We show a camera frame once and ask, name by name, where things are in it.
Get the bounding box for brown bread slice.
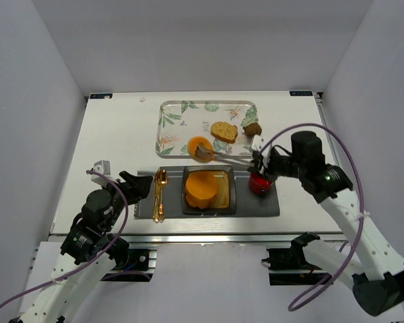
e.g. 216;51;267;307
211;122;238;144

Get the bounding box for orange round sponge cake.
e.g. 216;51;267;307
184;171;219;209

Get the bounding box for orange glazed bagel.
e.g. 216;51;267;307
187;136;213;163

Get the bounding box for stainless steel serving tongs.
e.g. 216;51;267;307
212;150;253;168

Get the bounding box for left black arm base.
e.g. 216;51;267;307
102;248;157;283

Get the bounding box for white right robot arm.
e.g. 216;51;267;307
248;131;404;316

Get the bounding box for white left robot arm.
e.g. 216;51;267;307
13;170;153;322

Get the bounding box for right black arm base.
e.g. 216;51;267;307
261;248;326;286

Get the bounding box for gold knife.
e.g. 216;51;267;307
153;169;164;223

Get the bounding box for gold spoon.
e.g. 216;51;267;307
158;169;168;222

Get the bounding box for red enamel mug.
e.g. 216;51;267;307
248;173;273;196

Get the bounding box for dark brown chocolate pastry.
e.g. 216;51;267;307
243;122;262;138

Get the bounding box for grey striped placemat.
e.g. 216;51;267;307
133;166;281;220

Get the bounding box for brown square ceramic plate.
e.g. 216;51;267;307
181;166;236;216

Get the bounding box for floral white serving tray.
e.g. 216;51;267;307
155;100;259;158

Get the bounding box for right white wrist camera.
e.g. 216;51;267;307
250;135;272;170

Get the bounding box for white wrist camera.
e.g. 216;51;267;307
86;160;110;186
250;135;272;170

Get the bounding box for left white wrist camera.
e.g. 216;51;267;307
86;160;110;186

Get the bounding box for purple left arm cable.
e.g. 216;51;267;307
0;171;128;320

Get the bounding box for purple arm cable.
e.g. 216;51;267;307
0;171;128;320
259;122;364;312

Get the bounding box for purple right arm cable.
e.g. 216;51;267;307
259;122;364;312

